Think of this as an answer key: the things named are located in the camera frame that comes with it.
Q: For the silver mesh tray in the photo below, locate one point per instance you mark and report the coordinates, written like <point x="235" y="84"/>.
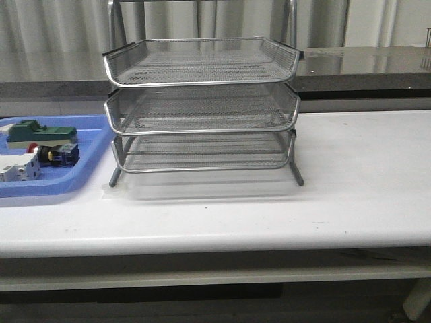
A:
<point x="269" y="107"/>
<point x="202" y="152"/>
<point x="201" y="61"/>

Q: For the red emergency stop button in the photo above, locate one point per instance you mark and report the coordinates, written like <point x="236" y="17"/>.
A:
<point x="65" y="155"/>

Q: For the blue plastic tray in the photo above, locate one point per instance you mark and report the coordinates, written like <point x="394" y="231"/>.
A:
<point x="93" y="137"/>

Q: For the white circuit breaker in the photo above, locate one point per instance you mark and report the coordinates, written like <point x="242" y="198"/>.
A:
<point x="23" y="167"/>

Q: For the green terminal block component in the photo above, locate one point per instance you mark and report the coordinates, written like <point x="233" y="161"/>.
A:
<point x="25" y="132"/>

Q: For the dark stone counter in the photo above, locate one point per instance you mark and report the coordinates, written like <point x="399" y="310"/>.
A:
<point x="323" y="73"/>

